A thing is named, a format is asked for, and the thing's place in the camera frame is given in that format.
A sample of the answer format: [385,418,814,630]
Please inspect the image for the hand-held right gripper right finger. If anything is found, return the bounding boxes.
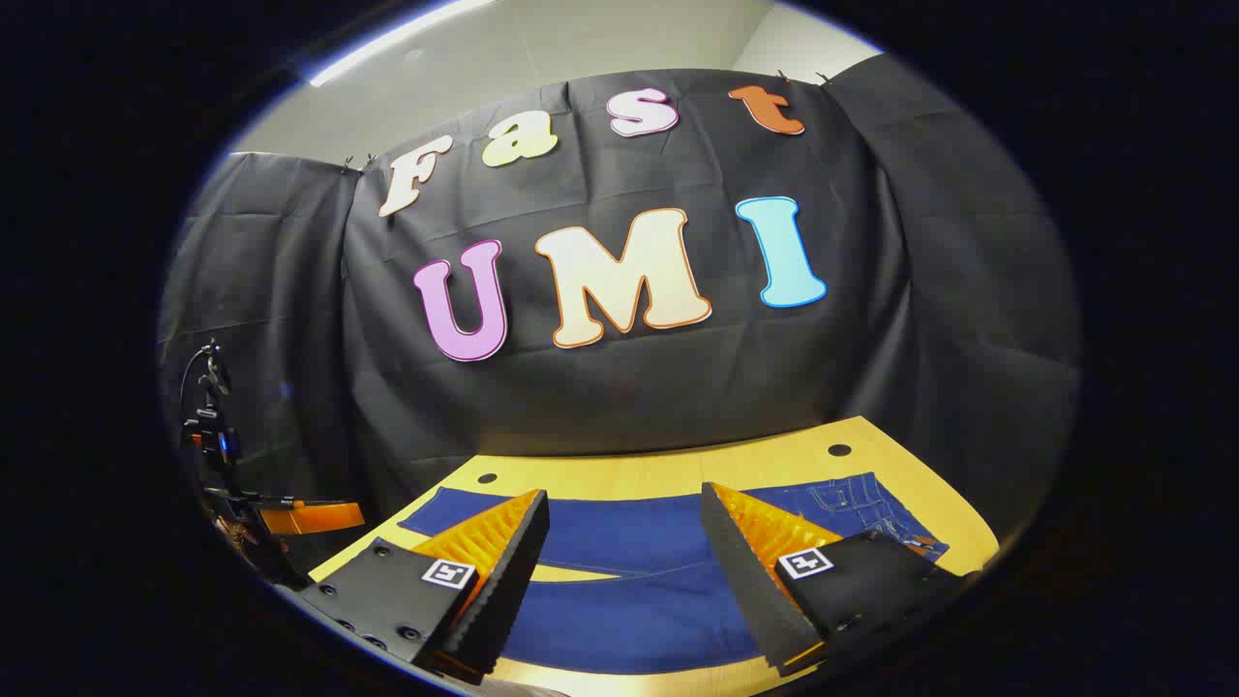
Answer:
[701,482,979,677]

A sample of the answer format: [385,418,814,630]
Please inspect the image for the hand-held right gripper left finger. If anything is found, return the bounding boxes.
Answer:
[290,489,551,686]

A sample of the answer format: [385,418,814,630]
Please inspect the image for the blue denim jeans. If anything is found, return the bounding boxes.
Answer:
[399,472,950,676]

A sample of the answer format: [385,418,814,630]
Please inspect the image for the black backdrop cloth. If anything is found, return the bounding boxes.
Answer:
[160,53,1080,543]

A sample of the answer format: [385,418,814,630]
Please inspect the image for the black cable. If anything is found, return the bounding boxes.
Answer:
[178,339,222,412]

